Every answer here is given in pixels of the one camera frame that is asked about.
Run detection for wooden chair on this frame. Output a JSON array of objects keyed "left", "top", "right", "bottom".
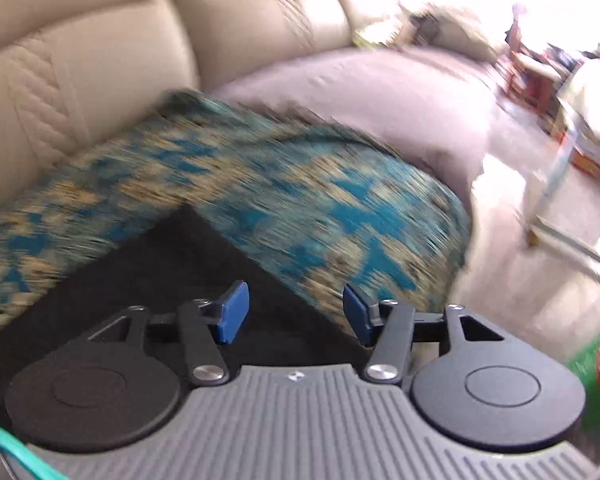
[{"left": 500, "top": 5, "right": 573, "bottom": 117}]

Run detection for grey sofa seat cover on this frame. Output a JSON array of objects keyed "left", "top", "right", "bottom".
[{"left": 207, "top": 46, "right": 501, "bottom": 211}]

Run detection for black pants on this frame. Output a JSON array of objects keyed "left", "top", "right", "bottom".
[{"left": 0, "top": 204, "right": 362, "bottom": 413}]

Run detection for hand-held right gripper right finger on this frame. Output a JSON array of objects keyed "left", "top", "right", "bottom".
[{"left": 342, "top": 283, "right": 515, "bottom": 387}]

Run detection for beige cushion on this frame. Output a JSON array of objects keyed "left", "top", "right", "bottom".
[{"left": 399, "top": 5, "right": 507, "bottom": 63}]

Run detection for teal cable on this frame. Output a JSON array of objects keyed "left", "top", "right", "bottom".
[{"left": 0, "top": 422, "right": 67, "bottom": 480}]

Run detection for glass table with metal legs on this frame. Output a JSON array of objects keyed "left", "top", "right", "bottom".
[{"left": 524, "top": 55, "right": 600, "bottom": 288}]

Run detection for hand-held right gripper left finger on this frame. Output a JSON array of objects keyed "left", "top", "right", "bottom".
[{"left": 81, "top": 280, "right": 251, "bottom": 389}]

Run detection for teal and beige patterned blanket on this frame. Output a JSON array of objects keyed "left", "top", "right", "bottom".
[{"left": 0, "top": 87, "right": 475, "bottom": 347}]

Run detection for beige leather sofa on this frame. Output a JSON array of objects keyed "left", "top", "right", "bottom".
[{"left": 0, "top": 0, "right": 503, "bottom": 221}]

